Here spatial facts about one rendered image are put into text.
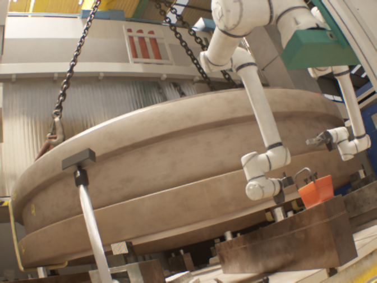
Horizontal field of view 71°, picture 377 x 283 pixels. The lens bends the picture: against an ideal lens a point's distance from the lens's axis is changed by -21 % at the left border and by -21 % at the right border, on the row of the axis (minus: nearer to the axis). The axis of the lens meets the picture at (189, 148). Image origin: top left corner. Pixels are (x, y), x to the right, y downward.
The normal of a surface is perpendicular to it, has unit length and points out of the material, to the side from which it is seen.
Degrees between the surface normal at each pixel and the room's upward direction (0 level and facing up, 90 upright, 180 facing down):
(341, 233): 90
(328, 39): 90
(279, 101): 90
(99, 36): 90
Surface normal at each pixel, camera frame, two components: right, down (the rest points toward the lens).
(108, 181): -0.23, -0.26
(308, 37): 0.14, -0.36
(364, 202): -0.80, 0.04
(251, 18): 0.26, 0.76
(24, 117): 0.49, -0.40
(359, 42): -0.95, 0.21
